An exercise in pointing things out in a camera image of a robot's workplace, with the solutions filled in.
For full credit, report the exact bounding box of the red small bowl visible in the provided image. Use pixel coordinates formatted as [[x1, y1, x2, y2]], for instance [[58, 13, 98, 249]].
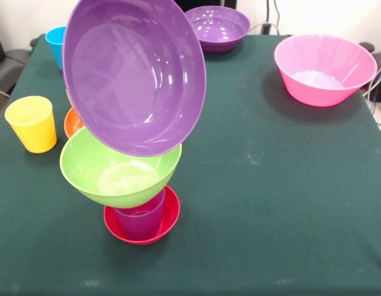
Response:
[[103, 184, 181, 246]]

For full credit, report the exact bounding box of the purple plastic cup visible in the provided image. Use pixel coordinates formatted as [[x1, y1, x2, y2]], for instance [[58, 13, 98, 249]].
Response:
[[113, 187, 166, 241]]

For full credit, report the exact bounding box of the purple wide shallow bowl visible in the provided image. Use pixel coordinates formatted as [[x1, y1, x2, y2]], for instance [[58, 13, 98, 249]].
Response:
[[62, 0, 207, 158]]

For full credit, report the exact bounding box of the green bowl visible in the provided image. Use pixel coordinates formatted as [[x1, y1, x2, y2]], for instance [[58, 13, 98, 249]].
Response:
[[59, 126, 182, 209]]

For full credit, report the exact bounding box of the orange wide shallow bowl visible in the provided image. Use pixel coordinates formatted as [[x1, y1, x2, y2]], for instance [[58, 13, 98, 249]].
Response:
[[63, 106, 86, 139]]

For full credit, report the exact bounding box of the purple rounded deep bowl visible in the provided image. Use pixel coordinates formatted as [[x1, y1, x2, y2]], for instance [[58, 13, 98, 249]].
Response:
[[184, 6, 251, 54]]

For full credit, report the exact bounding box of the dark green table cloth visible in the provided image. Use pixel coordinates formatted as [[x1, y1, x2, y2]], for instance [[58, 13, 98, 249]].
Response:
[[0, 33, 381, 296]]

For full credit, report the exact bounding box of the pink large bowl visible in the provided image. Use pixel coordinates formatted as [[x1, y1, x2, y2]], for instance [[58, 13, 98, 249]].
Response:
[[273, 33, 379, 108]]

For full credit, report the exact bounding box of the yellow plastic cup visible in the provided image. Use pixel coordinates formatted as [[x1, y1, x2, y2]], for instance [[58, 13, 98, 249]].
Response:
[[4, 95, 58, 154]]

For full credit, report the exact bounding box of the blue plastic cup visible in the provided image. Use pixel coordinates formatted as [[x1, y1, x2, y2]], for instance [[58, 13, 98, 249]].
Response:
[[44, 26, 67, 72]]

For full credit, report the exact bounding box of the black office chair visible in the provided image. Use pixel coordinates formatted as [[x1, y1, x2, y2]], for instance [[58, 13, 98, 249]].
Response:
[[0, 21, 33, 127]]

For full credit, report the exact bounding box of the black hanging cable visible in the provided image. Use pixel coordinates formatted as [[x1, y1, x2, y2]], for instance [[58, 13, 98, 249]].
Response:
[[272, 0, 281, 33]]

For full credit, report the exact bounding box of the grey blue cable bundle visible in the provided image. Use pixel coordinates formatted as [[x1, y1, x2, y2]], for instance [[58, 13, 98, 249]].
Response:
[[362, 61, 381, 132]]

